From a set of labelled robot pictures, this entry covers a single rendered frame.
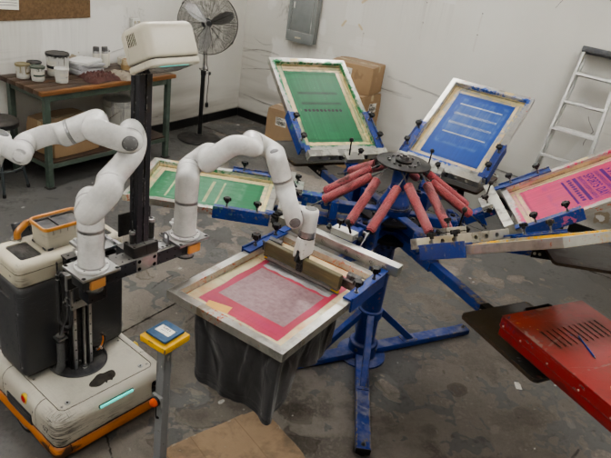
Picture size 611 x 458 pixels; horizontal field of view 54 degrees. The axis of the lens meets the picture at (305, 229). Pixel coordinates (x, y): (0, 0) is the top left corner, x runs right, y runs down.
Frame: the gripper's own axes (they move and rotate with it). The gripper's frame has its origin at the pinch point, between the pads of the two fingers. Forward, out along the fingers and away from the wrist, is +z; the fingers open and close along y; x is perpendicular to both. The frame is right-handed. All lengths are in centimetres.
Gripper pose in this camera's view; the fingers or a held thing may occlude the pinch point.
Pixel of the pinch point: (301, 265)
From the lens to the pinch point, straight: 271.9
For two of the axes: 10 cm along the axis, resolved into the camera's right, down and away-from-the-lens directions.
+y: -5.6, 2.9, -7.8
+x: 8.2, 3.6, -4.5
